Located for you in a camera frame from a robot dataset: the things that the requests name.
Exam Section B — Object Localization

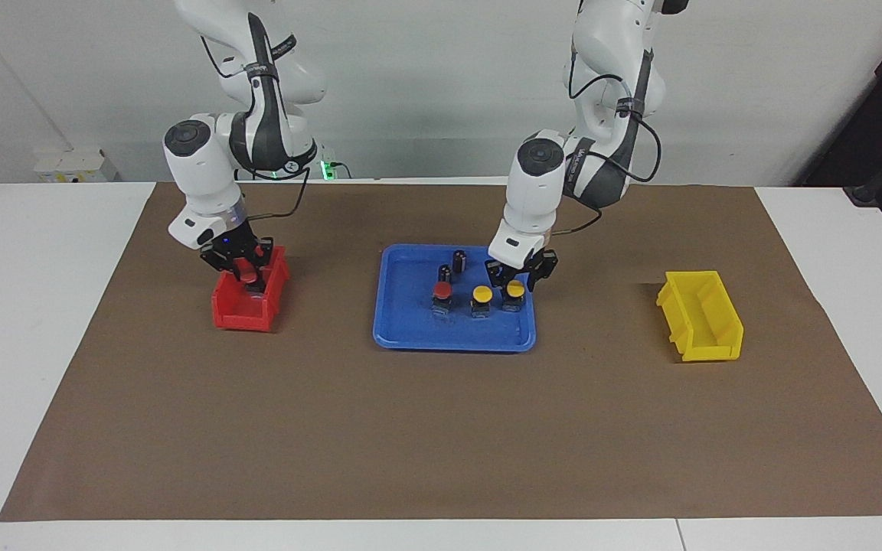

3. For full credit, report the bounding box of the red plastic bin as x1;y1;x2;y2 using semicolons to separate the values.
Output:
211;243;291;332

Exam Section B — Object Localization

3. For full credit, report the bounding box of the blue plastic tray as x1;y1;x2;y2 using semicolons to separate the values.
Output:
372;244;537;353

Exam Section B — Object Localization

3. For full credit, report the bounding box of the brown table mat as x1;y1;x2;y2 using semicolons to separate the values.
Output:
0;182;882;523

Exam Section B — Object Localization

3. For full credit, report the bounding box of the yellow plastic bin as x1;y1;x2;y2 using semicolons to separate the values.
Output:
655;270;745;363

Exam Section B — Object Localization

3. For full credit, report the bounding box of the white power strip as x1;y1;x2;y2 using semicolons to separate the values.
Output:
34;148;120;184

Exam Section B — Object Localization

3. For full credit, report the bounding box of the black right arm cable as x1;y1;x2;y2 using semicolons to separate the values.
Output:
246;165;312;220

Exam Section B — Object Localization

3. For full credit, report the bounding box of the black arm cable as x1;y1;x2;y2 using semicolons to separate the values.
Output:
552;50;662;234
246;165;312;220

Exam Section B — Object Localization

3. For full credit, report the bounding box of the black base cable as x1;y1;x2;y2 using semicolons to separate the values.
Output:
318;144;351;181

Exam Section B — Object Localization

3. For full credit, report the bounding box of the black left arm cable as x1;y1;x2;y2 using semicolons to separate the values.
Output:
552;50;662;234

